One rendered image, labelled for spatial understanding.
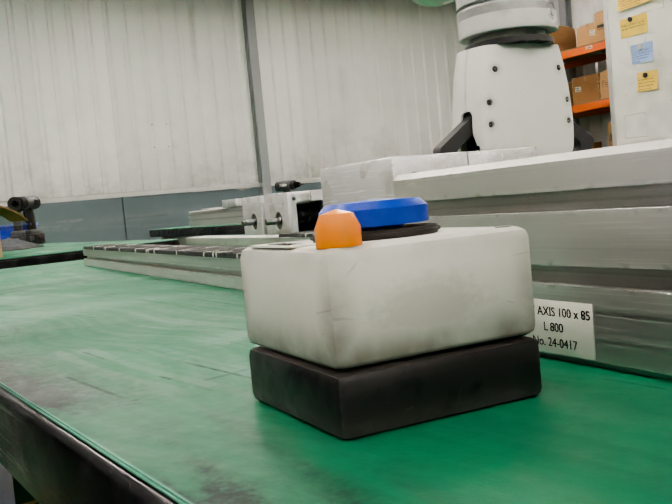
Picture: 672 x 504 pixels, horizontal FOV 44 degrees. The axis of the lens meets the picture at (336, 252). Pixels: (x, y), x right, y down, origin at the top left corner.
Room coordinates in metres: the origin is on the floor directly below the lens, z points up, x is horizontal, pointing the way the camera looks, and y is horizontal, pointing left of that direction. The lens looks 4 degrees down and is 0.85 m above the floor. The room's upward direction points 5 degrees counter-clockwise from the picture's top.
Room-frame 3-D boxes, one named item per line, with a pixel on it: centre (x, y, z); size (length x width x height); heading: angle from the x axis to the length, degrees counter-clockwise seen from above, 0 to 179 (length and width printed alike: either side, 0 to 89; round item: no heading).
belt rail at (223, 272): (1.08, 0.22, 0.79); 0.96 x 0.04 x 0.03; 26
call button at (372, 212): (0.31, -0.01, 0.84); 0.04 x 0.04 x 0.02
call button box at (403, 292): (0.31, -0.02, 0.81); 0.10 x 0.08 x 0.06; 116
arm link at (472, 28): (0.73, -0.17, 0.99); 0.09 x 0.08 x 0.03; 116
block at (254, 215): (1.60, 0.12, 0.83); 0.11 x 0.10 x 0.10; 117
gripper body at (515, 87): (0.73, -0.16, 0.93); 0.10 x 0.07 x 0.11; 116
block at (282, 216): (1.49, 0.07, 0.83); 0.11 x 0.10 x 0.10; 118
